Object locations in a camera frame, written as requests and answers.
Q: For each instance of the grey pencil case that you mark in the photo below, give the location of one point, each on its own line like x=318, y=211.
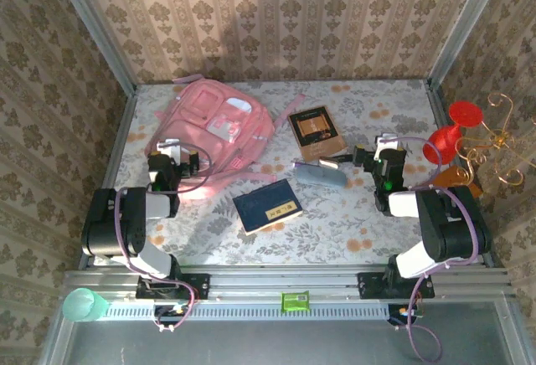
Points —
x=322, y=177

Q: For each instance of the black connector board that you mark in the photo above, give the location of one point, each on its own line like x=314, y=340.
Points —
x=395, y=319
x=167, y=314

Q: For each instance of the orange wooden block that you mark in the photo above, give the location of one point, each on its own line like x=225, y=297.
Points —
x=450, y=174

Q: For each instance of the green tissue packet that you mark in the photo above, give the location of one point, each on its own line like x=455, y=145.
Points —
x=295, y=301

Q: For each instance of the wide aluminium base beam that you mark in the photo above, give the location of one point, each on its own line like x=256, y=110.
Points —
x=272, y=281

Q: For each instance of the brown black cover book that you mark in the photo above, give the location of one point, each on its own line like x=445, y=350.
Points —
x=314, y=130

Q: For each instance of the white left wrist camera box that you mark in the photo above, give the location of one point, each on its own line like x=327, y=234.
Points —
x=169, y=147

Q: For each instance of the small white eraser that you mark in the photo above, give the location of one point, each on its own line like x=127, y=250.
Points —
x=328, y=164

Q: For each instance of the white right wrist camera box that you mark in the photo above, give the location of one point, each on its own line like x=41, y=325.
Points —
x=385, y=145

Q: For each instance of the floral tablecloth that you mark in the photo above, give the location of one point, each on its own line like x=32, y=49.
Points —
x=335, y=239

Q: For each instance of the red hourglass vase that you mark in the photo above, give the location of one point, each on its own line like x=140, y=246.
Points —
x=444, y=143

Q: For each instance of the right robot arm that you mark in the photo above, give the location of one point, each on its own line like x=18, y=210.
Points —
x=452, y=222

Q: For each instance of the pink school backpack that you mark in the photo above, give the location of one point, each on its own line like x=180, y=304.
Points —
x=201, y=130

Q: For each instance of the grey metal panel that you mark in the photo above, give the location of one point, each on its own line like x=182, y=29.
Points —
x=272, y=344

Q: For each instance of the teal plastic cup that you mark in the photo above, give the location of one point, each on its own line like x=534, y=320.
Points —
x=84, y=304

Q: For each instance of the aluminium frame post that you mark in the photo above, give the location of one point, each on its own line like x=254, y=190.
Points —
x=464, y=26
x=98, y=26

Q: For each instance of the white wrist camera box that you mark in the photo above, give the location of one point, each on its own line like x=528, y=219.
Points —
x=169, y=147
x=385, y=145

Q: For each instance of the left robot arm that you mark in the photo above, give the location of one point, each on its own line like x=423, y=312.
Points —
x=109, y=222

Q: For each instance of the navy blue book yellow label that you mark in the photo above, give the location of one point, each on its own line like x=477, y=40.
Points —
x=264, y=206

